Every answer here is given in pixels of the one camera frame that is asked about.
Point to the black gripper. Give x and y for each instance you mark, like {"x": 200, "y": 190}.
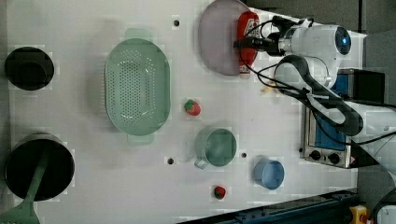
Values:
{"x": 268, "y": 43}

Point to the red ketchup bottle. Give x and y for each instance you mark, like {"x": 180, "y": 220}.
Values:
{"x": 247, "y": 26}

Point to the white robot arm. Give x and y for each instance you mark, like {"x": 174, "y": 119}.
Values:
{"x": 310, "y": 58}

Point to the grey round plate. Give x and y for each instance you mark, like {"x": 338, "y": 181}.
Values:
{"x": 217, "y": 30}

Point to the red strawberry near colander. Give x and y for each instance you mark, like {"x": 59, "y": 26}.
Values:
{"x": 192, "y": 108}

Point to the green mug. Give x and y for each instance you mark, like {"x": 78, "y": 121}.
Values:
{"x": 214, "y": 146}

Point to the green colander basket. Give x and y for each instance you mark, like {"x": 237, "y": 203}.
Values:
{"x": 138, "y": 87}

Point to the blue cup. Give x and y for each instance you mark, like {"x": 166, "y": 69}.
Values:
{"x": 269, "y": 173}

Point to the red strawberry near edge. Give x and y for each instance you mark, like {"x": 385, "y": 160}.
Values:
{"x": 219, "y": 192}

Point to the small black cup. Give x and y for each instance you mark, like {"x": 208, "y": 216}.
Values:
{"x": 29, "y": 68}

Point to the black utensil holder cup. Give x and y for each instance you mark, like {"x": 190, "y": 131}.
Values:
{"x": 32, "y": 152}

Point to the green spatula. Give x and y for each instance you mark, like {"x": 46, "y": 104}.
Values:
{"x": 24, "y": 212}

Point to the blue metal frame rail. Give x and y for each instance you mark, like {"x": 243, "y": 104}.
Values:
{"x": 329, "y": 208}

